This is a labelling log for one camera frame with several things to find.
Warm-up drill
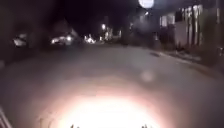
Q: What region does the grey asphalt road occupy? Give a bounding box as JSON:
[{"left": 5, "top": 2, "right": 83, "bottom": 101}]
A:
[{"left": 0, "top": 44, "right": 224, "bottom": 128}]

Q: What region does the vehicle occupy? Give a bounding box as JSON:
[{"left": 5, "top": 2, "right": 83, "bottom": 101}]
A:
[{"left": 49, "top": 34, "right": 76, "bottom": 46}]

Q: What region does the pavement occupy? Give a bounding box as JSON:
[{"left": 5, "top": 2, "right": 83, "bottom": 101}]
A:
[{"left": 149, "top": 49, "right": 224, "bottom": 73}]

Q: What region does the building with columns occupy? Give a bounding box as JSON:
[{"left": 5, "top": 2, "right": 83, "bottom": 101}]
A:
[{"left": 156, "top": 0, "right": 224, "bottom": 54}]

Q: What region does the dark car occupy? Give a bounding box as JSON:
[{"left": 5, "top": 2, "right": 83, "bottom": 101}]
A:
[{"left": 11, "top": 33, "right": 30, "bottom": 48}]

